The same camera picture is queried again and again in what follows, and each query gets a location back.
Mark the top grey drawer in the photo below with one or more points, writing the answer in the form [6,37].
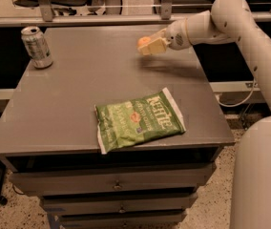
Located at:
[122,179]

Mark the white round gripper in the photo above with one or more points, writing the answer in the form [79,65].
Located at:
[176,35]

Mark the grey metal rail frame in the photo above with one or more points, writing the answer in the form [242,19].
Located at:
[117,12]

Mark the middle grey drawer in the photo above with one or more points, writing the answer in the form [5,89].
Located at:
[118,204]

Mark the grey drawer cabinet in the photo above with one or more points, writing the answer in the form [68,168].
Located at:
[50,124]

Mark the bottom grey drawer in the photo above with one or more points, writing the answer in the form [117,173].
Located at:
[124,220]

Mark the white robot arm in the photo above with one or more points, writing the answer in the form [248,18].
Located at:
[232,20]

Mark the silver green soda can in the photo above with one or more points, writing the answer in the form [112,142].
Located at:
[37,47]

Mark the orange fruit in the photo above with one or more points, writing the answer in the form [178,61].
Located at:
[144,40]

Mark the grey drawer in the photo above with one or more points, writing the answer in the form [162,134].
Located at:
[122,179]
[124,220]
[118,204]

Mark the green jalapeno chip bag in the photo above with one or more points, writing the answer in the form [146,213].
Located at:
[137,121]

